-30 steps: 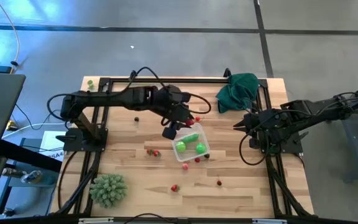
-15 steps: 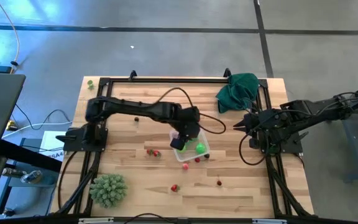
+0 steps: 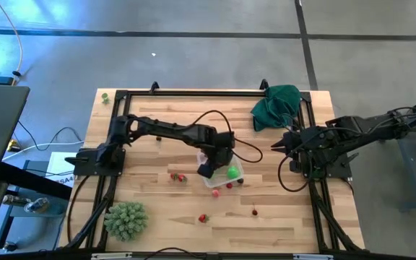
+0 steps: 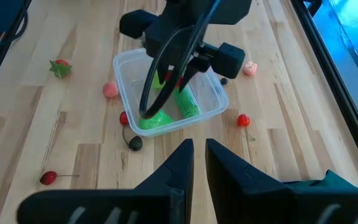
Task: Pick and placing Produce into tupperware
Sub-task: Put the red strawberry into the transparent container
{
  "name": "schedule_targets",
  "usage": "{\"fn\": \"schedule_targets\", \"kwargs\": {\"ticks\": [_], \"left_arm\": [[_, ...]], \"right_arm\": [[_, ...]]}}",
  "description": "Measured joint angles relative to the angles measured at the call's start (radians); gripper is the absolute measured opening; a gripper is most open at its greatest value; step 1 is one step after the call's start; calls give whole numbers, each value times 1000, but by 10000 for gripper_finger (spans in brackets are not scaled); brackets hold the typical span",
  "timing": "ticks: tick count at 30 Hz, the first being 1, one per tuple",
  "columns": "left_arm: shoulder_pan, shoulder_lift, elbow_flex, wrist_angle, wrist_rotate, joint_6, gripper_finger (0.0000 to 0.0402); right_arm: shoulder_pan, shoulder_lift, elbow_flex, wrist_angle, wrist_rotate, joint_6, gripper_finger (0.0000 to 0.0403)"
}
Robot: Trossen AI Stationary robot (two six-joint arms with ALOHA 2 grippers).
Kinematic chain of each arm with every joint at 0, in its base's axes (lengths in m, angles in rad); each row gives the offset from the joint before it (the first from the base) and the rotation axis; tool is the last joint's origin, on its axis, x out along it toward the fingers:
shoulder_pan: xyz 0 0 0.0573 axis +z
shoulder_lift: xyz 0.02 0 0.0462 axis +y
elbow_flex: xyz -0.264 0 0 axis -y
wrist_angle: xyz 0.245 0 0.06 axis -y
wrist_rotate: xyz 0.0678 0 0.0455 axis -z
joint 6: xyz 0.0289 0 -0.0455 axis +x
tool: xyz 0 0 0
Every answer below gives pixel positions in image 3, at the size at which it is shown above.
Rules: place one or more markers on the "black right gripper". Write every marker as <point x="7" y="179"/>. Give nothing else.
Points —
<point x="294" y="144"/>

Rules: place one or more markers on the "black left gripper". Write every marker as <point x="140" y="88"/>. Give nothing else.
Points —
<point x="217" y="155"/>

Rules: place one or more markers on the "green toy lime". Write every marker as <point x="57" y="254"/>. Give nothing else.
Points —
<point x="233" y="172"/>

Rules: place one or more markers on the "clear plastic tupperware container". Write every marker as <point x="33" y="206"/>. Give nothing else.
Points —
<point x="222" y="180"/>

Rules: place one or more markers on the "red toy cherry with stem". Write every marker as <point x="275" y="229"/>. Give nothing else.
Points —
<point x="229" y="185"/>

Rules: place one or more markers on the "black toy blackberry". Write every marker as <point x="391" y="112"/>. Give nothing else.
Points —
<point x="240" y="180"/>

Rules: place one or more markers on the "pink toy raspberry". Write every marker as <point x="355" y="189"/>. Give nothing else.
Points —
<point x="215" y="193"/>

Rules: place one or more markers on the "dark red toy cherry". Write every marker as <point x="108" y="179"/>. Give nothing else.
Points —
<point x="254" y="212"/>

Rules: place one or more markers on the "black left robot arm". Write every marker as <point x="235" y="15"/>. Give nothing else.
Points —
<point x="172" y="130"/>

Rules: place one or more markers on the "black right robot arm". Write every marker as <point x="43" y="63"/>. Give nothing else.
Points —
<point x="367" y="126"/>

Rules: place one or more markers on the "dark green cloth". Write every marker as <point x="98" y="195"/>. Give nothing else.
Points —
<point x="276" y="108"/>

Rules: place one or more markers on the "green spiky artificial plant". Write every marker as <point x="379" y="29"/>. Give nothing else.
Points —
<point x="125" y="221"/>

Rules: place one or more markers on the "small green toy leaf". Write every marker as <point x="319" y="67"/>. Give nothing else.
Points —
<point x="104" y="96"/>

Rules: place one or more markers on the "white paper label sheet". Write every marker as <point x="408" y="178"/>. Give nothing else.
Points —
<point x="58" y="166"/>

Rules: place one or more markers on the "black desk beam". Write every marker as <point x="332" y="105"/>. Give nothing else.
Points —
<point x="31" y="180"/>

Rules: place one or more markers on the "small yellow connector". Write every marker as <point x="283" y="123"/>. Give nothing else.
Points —
<point x="12" y="145"/>

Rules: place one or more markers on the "silver metal tube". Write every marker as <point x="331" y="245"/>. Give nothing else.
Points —
<point x="13" y="200"/>

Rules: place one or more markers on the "black caster wheel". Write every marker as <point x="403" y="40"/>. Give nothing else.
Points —
<point x="10" y="246"/>

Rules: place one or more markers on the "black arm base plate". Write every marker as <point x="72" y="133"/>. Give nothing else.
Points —
<point x="343" y="169"/>
<point x="81" y="164"/>

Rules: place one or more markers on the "black frame clamp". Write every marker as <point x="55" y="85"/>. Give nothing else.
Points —
<point x="264" y="84"/>
<point x="154" y="86"/>

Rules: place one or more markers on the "black metal table frame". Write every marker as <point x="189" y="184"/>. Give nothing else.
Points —
<point x="193" y="93"/>

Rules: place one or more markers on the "silver metal bracket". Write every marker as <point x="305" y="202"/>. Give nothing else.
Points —
<point x="312" y="256"/>
<point x="110" y="256"/>

